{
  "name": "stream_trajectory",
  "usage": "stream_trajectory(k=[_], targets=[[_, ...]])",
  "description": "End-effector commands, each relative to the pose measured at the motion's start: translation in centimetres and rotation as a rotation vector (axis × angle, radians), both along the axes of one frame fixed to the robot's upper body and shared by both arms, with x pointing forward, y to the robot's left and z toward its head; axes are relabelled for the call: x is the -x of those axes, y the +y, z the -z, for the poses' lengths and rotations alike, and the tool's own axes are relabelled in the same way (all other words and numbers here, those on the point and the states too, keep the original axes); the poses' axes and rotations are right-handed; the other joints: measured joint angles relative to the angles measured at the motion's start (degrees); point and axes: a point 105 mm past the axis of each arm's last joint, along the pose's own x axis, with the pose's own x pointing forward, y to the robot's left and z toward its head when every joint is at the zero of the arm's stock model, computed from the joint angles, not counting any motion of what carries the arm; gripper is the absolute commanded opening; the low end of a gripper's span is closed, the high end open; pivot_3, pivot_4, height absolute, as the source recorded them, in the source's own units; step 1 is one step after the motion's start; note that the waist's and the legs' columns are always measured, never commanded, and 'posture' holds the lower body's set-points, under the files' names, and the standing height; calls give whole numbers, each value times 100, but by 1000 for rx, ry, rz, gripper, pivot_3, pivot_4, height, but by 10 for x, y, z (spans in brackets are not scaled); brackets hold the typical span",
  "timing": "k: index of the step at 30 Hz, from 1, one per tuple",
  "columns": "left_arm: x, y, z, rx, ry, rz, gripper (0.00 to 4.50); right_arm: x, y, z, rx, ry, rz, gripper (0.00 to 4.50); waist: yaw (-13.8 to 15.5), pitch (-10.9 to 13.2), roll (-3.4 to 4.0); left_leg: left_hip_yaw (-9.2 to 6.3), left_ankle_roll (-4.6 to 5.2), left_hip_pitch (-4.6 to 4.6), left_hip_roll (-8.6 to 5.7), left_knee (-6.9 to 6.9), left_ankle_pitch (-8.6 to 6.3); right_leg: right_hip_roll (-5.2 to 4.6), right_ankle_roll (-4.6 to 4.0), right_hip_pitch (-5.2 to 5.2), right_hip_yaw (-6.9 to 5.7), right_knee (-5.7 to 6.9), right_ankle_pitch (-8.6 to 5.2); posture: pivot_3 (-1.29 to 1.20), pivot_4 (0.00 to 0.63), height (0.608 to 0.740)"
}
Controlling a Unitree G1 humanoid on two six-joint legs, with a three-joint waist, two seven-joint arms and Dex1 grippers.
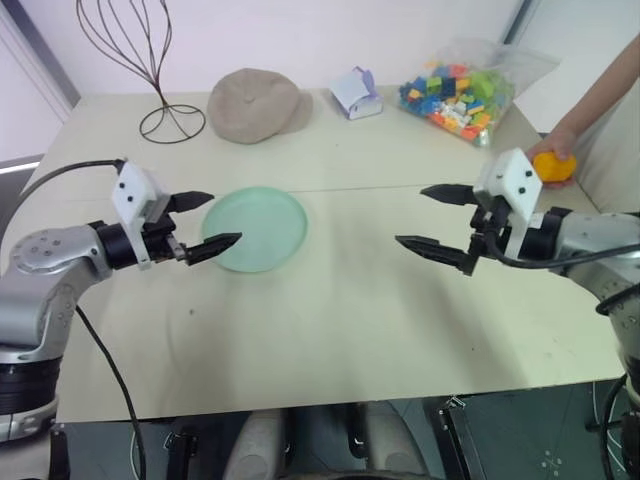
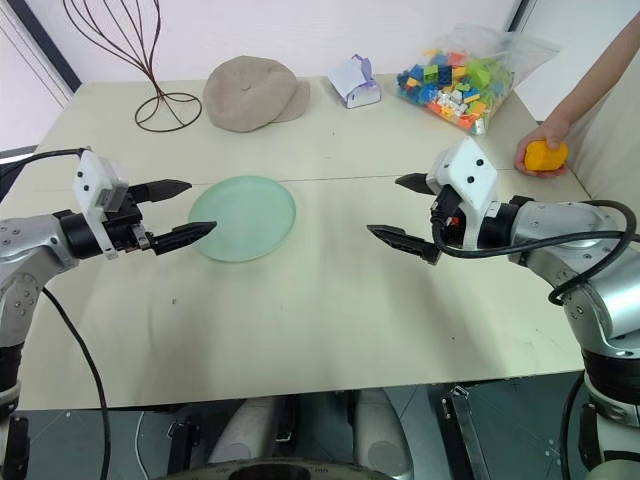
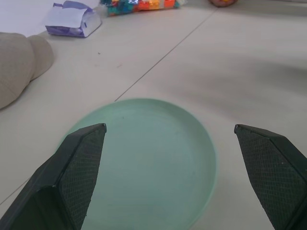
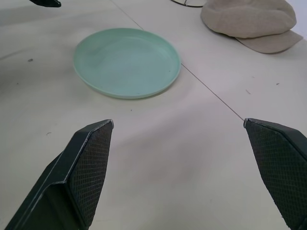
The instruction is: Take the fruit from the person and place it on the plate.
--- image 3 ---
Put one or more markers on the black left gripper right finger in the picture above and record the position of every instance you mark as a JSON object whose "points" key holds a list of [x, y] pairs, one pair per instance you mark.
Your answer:
{"points": [[271, 172]]}

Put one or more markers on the purple white tissue pack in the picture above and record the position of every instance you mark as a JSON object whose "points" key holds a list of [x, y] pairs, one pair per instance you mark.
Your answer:
{"points": [[72, 21]]}

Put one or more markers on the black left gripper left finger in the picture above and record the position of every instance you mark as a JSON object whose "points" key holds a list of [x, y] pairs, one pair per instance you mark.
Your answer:
{"points": [[69, 177]]}

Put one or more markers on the beige cap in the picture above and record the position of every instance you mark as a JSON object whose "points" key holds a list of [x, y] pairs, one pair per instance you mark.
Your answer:
{"points": [[16, 67]]}

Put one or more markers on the mint green round plate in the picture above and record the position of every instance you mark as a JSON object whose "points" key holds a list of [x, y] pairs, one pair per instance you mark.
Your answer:
{"points": [[153, 163]]}

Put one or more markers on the bag of colourful building blocks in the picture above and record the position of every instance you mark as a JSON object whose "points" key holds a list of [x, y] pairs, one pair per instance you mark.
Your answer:
{"points": [[141, 6]]}

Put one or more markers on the orange round object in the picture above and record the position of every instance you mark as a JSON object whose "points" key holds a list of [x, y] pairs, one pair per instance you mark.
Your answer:
{"points": [[221, 2]]}

